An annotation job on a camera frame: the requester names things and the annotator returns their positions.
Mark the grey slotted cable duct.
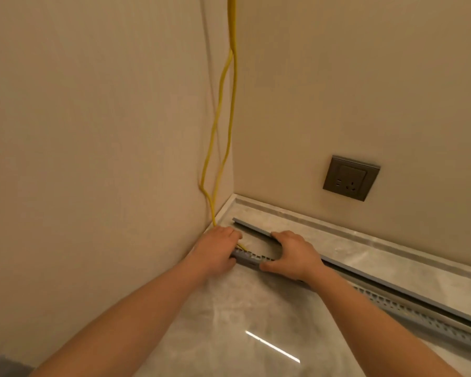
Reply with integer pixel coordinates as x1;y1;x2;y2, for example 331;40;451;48
229;248;471;344

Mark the person's right hand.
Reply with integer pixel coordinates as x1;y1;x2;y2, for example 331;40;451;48
259;230;324;282

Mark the person's left forearm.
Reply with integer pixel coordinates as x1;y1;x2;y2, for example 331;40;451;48
29;251;205;377

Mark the grey wall socket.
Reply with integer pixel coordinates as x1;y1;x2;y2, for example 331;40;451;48
323;154;381;202

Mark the person's left hand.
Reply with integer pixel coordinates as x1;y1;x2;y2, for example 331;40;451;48
188;225;243;278

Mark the person's right forearm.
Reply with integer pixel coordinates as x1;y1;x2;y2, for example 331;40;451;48
304;265;463;377

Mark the yellow cable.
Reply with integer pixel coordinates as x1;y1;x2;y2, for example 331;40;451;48
199;49;249;252
211;0;238;228

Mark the grey stone baseboard ledge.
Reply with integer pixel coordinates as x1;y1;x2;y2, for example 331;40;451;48
204;193;471;273

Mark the grey cable duct cover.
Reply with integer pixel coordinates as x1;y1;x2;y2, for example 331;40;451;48
232;218;471;327

